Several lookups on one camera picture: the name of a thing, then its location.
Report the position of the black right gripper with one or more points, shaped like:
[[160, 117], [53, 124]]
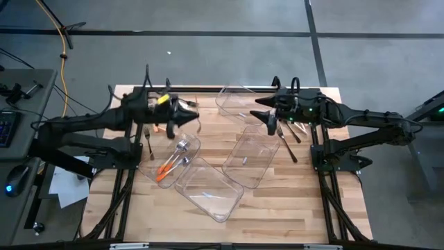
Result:
[[291, 104]]

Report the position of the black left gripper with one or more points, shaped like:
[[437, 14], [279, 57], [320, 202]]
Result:
[[163, 114]]

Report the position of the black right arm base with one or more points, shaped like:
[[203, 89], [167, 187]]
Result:
[[343, 165]]

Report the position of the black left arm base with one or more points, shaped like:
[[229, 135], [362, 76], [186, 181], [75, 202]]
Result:
[[104, 162]]

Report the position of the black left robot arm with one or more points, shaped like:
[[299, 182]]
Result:
[[86, 121]]

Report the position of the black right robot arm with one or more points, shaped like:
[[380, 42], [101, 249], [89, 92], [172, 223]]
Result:
[[364, 114]]

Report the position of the yellow label tag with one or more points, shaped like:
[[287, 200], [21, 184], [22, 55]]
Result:
[[163, 99]]

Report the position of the clear plastic bin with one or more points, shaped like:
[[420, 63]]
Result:
[[232, 100], [208, 210], [149, 170], [249, 173]]

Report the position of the white paper sheets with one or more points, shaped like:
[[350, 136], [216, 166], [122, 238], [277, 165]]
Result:
[[66, 187]]

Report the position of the black tripod stand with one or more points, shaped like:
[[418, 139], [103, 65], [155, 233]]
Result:
[[76, 24]]

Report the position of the grey side desk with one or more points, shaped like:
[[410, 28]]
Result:
[[41, 107]]

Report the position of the grey metal stand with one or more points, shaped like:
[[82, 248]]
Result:
[[426, 156]]

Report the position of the black clamp tool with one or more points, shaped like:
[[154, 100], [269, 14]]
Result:
[[15, 92]]

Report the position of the black keyboard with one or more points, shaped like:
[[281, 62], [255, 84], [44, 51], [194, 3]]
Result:
[[8, 128]]

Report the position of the black computer mouse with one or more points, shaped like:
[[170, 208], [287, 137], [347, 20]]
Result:
[[19, 177]]

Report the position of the black round knob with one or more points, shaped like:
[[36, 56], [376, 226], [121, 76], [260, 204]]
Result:
[[38, 227]]

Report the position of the black frame bracket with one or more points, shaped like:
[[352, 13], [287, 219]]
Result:
[[168, 85], [276, 83]]

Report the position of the black aluminium table frame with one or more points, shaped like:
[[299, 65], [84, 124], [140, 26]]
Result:
[[201, 89]]

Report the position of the silver table bracket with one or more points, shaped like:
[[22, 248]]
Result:
[[322, 247], [128, 246]]

